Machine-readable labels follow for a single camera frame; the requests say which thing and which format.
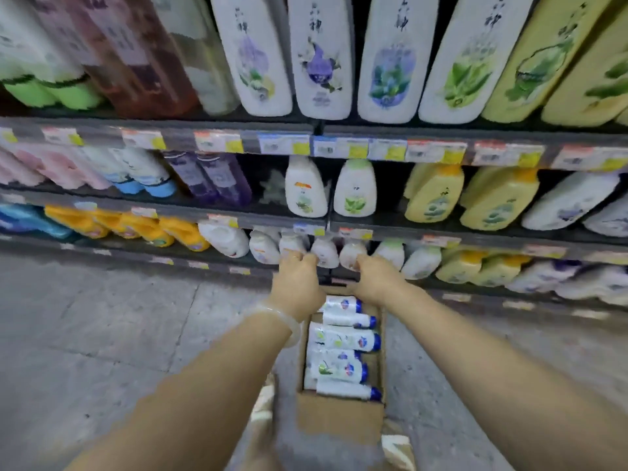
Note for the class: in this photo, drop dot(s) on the clear pale bottle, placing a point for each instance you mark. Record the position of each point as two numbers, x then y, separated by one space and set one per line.
206 58

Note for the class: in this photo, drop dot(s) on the large yellow bottle green leaf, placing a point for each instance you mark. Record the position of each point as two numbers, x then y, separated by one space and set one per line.
593 83
539 63

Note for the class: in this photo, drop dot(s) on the dark metal store shelf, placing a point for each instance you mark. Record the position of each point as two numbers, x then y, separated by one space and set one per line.
274 188

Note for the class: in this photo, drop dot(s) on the white bottle with green cap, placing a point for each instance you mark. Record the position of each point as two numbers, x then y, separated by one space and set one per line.
68 88
24 58

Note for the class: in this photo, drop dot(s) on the person's left forearm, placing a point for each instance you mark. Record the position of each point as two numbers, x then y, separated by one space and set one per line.
206 402

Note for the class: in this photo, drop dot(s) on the person's right fingers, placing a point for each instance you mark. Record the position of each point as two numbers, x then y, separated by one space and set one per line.
371 262

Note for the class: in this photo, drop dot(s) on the large white bottle purple flower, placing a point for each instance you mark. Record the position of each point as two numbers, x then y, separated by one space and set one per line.
321 58
252 58

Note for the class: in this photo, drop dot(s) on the person's right hand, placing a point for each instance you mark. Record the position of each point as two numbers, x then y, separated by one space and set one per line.
380 286

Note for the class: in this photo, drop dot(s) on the pink bottle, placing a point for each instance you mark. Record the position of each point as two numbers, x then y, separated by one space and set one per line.
64 166
17 169

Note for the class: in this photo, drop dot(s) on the pile of blue-capped white bottles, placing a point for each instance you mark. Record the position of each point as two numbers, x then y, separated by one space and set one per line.
343 339

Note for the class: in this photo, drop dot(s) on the reddish brown bottle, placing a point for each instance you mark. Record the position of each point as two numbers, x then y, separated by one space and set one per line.
132 53

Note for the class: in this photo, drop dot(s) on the person's left thumb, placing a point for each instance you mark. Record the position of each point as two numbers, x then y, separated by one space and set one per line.
311 260

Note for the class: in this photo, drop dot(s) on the small white bottle purple print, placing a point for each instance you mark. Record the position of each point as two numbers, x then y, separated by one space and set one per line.
593 284
542 277

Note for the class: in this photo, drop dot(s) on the person's left hand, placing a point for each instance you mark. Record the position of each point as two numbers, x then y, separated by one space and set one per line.
297 286

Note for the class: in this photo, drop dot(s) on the row of small white bottles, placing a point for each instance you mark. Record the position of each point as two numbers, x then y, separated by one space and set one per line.
223 238

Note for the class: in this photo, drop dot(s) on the translucent white bangle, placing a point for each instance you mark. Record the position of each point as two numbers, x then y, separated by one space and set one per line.
290 324

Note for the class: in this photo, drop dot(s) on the white bottle with blue cap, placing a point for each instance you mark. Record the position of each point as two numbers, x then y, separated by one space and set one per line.
144 171
105 166

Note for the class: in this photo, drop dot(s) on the white lotion bottle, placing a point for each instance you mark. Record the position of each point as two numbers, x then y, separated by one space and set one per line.
293 243
352 249

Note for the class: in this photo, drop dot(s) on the large white bottle blue flower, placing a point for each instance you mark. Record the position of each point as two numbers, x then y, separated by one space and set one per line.
395 63

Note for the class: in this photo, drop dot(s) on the large white bottle green leaf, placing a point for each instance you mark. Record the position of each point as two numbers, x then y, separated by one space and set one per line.
468 63

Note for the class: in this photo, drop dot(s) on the person's right forearm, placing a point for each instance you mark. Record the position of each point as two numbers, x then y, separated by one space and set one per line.
490 382

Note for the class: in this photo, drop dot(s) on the white bottle pale green cap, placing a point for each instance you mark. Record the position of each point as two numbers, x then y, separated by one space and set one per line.
355 188

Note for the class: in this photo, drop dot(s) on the small yellow bottle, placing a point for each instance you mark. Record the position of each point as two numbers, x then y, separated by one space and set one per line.
458 267
500 270

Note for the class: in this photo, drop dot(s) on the white bottle orange label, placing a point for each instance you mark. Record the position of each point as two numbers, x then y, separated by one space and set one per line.
305 188

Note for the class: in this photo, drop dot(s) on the brown cardboard box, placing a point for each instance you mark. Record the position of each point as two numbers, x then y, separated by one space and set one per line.
338 417

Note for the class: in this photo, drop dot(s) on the yellow bottle with orange cap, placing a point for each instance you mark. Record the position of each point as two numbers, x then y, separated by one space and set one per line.
498 201
435 196

